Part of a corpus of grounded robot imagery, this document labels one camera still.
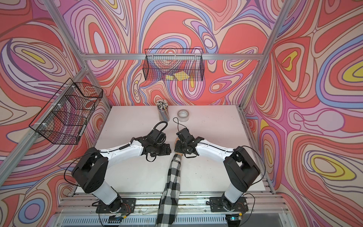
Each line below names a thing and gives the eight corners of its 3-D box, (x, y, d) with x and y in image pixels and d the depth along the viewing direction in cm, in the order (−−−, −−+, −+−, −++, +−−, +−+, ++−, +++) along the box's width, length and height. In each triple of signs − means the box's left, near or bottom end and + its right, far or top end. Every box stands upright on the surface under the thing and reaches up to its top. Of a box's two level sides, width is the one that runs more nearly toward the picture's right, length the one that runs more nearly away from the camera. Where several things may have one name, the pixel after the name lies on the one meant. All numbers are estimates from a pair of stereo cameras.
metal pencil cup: (159, 123, 111) (156, 106, 97) (160, 116, 116) (157, 99, 101) (169, 123, 111) (167, 106, 97) (169, 116, 116) (167, 99, 101)
